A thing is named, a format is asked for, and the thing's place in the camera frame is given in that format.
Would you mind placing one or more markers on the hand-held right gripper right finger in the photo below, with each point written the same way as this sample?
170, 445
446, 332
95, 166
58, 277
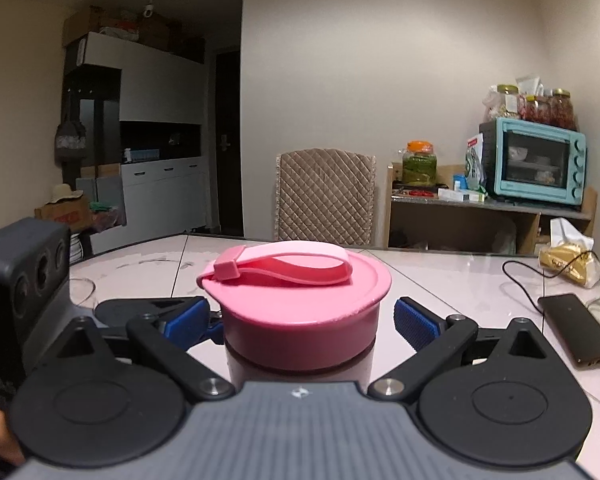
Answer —
415, 325

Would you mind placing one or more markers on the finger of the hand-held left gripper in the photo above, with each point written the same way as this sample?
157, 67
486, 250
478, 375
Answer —
130, 306
216, 327

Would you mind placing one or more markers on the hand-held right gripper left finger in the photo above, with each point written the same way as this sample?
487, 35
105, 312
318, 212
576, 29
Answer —
185, 317

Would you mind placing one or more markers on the clear glass cup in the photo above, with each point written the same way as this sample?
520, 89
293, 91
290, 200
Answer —
85, 292

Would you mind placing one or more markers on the cardboard box with red print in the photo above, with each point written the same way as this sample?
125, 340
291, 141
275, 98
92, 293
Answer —
65, 217

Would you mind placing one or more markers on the straw hat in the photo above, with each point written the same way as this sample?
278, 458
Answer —
66, 194

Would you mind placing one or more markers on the wooden shelf unit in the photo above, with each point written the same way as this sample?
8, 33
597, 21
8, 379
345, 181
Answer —
450, 225

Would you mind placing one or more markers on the red scissors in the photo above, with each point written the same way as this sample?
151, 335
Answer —
417, 192

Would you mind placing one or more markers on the grey hanging bag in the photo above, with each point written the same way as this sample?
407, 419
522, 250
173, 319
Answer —
70, 140

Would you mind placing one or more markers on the white flat carton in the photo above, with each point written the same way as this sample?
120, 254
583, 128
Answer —
460, 195

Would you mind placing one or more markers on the small blue box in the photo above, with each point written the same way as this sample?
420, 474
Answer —
459, 182

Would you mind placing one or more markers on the chair with quilted beige cover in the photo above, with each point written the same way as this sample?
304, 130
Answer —
325, 195

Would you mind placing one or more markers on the orange-lid pickle jar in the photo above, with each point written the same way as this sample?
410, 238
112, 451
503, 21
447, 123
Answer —
420, 165

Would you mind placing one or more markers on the black smartphone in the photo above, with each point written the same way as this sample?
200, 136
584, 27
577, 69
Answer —
577, 330

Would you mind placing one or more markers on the dark door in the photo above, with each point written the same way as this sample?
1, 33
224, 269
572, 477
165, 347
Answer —
229, 160

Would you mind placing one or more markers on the gold tissue pack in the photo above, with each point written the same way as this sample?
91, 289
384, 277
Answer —
570, 260

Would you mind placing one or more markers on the green and white packet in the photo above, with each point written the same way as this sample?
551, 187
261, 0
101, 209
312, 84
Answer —
475, 160

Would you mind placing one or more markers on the teal toaster oven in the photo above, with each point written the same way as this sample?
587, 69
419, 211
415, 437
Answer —
530, 160

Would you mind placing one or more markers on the gold-lid jar of nuts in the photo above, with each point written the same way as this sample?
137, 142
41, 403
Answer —
508, 102

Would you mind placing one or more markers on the small jar of red contents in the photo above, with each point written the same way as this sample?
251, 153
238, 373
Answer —
536, 110

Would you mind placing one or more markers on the brown cardboard box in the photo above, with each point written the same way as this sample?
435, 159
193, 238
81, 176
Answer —
80, 25

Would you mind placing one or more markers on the tall jar of red contents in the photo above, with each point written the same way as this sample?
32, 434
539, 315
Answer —
562, 110

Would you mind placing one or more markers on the white plastic bag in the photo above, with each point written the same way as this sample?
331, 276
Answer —
529, 85

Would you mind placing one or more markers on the white and black wall cabinet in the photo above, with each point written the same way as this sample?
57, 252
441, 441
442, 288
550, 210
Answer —
150, 80

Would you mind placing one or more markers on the white security camera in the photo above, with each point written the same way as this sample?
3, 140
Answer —
150, 7

